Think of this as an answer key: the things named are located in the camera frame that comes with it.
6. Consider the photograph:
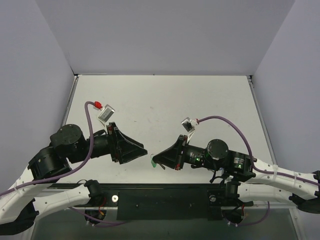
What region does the green key tag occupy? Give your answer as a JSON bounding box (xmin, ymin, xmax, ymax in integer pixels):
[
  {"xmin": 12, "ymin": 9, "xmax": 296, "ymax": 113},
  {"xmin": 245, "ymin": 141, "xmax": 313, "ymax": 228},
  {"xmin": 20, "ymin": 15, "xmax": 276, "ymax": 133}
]
[{"xmin": 151, "ymin": 160, "xmax": 157, "ymax": 168}]

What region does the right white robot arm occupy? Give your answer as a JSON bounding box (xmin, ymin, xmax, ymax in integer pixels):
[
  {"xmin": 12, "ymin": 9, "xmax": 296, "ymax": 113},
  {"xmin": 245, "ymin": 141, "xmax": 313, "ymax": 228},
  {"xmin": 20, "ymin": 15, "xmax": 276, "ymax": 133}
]
[{"xmin": 151, "ymin": 135, "xmax": 320, "ymax": 214}]

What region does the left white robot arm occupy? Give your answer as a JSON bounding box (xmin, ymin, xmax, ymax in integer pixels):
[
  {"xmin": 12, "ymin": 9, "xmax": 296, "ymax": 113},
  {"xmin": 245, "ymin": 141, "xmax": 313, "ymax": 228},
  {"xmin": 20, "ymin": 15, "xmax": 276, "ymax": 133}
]
[{"xmin": 0, "ymin": 122, "xmax": 148, "ymax": 235}]

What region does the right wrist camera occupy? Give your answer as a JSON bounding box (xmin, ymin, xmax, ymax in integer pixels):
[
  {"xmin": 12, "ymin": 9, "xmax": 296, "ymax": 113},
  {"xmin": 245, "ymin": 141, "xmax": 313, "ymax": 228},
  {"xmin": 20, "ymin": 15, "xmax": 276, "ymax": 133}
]
[{"xmin": 181, "ymin": 117, "xmax": 199, "ymax": 143}]

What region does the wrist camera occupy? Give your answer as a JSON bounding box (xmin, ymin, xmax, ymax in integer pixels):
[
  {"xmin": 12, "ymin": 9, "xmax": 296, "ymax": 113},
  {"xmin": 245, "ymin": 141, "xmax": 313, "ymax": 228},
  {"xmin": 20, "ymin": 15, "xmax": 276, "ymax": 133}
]
[
  {"xmin": 97, "ymin": 104, "xmax": 115, "ymax": 128},
  {"xmin": 181, "ymin": 117, "xmax": 199, "ymax": 143}
]

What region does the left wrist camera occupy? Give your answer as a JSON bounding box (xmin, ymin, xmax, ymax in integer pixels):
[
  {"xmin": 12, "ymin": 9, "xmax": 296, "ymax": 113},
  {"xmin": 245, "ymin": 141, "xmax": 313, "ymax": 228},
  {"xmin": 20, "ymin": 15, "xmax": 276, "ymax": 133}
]
[{"xmin": 97, "ymin": 104, "xmax": 115, "ymax": 128}]

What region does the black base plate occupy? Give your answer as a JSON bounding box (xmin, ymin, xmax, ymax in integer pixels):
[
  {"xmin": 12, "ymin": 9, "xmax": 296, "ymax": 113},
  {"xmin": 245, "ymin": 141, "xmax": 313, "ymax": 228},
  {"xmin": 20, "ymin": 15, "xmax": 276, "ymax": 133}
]
[{"xmin": 72, "ymin": 183, "xmax": 251, "ymax": 221}]

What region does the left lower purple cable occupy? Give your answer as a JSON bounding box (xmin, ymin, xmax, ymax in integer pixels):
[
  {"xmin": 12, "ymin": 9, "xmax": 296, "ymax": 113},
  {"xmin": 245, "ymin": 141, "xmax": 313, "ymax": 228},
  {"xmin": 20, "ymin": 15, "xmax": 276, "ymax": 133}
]
[{"xmin": 68, "ymin": 204, "xmax": 126, "ymax": 228}]

